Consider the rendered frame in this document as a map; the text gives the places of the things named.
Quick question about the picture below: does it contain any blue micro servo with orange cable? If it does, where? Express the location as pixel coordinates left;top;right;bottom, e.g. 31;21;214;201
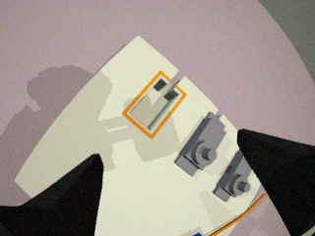
193;193;267;236

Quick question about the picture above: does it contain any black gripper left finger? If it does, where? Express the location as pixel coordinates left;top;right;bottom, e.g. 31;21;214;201
0;153;103;236

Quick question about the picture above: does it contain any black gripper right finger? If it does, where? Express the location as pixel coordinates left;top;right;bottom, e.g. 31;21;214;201
237;129;315;236

